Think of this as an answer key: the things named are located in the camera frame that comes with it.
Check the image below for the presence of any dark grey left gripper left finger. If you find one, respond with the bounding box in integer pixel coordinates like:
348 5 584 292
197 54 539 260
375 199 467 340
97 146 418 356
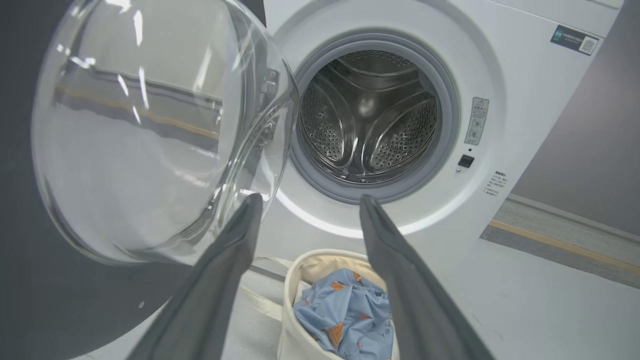
125 193 264 360

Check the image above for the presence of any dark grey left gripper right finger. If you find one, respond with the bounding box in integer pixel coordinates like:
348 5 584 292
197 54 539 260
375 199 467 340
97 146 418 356
359 194 494 360

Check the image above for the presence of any light blue printed garment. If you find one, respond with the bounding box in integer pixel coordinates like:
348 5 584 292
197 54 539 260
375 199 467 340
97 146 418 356
293 268 396 360

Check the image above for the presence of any dark grey glass washer door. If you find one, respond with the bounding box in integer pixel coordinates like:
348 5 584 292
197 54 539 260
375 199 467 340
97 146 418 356
0 0 301 360

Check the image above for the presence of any cream canvas laundry basket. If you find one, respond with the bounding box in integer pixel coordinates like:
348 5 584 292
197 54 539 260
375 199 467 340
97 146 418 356
240 249 401 360

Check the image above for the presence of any grey rubber door gasket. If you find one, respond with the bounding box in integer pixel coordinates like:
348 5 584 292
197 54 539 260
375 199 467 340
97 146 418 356
289 32 460 205

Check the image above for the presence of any white washing machine body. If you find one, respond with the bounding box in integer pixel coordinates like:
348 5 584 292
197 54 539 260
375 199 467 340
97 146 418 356
220 0 626 360

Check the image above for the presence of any small printed text label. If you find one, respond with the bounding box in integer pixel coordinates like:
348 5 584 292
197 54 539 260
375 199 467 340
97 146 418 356
483 170 509 197

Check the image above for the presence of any stainless steel washer drum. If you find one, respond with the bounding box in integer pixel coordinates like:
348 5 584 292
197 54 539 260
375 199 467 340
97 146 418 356
299 50 443 185

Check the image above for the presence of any grey warning sticker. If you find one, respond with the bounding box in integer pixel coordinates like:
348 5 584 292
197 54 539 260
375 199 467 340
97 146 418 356
464 97 490 146

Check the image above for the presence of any dark energy label sticker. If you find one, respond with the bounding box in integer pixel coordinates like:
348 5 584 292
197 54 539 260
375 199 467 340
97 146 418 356
550 24 600 56

